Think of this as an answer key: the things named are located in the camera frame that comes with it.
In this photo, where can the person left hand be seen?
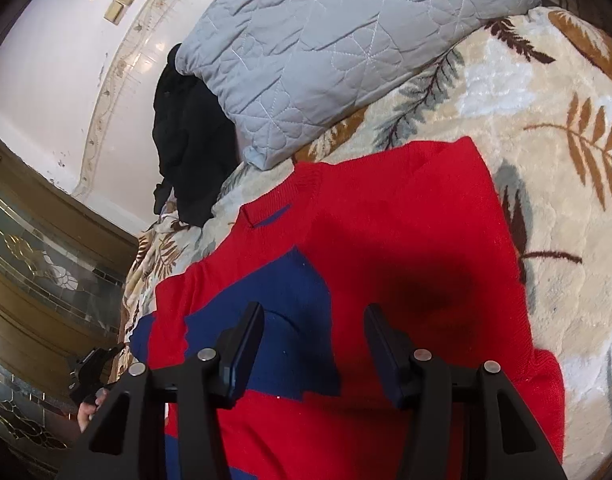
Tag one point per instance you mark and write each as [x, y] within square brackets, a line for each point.
[86, 411]

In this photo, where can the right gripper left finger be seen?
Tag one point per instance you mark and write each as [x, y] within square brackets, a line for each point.
[126, 439]

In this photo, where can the gold wall switch left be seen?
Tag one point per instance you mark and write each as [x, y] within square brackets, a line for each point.
[114, 12]

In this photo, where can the brown glass door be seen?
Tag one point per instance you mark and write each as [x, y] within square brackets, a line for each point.
[62, 271]

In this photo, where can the red and blue sweater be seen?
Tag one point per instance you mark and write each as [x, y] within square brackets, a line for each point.
[418, 230]

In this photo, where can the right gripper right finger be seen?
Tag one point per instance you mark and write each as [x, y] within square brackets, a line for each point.
[478, 408]

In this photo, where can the grey quilted pillow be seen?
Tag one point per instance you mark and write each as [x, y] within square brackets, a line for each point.
[286, 70]

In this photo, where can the leaf pattern blanket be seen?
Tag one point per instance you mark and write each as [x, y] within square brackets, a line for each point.
[534, 92]

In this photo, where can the black clothes pile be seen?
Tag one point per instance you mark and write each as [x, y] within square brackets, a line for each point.
[195, 142]

